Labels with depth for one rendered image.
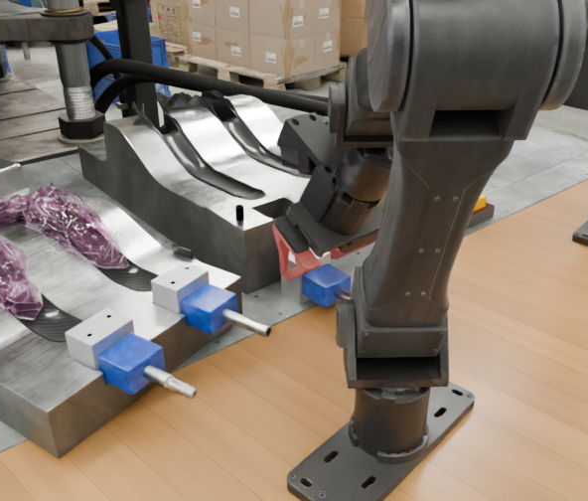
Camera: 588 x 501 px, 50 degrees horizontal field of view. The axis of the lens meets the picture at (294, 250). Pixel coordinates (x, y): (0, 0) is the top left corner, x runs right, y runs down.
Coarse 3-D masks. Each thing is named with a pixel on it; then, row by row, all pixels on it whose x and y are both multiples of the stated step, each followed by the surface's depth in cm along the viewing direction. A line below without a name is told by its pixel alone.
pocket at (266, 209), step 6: (282, 198) 81; (264, 204) 80; (270, 204) 80; (276, 204) 81; (282, 204) 82; (288, 204) 81; (258, 210) 79; (264, 210) 80; (270, 210) 81; (276, 210) 81; (282, 210) 82; (270, 216) 81; (276, 216) 82
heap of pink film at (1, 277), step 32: (32, 192) 76; (64, 192) 74; (0, 224) 75; (32, 224) 72; (64, 224) 71; (96, 224) 72; (0, 256) 64; (96, 256) 71; (0, 288) 62; (32, 288) 64
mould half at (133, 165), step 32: (128, 128) 93; (192, 128) 97; (224, 128) 99; (256, 128) 101; (96, 160) 103; (128, 160) 93; (160, 160) 90; (224, 160) 94; (128, 192) 97; (160, 192) 88; (192, 192) 84; (288, 192) 83; (160, 224) 91; (192, 224) 83; (224, 224) 76; (256, 224) 74; (224, 256) 79; (256, 256) 76; (256, 288) 78
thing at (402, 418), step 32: (352, 416) 56; (384, 416) 51; (416, 416) 51; (448, 416) 58; (320, 448) 54; (352, 448) 54; (384, 448) 52; (416, 448) 53; (288, 480) 51; (320, 480) 51; (352, 480) 51; (384, 480) 51
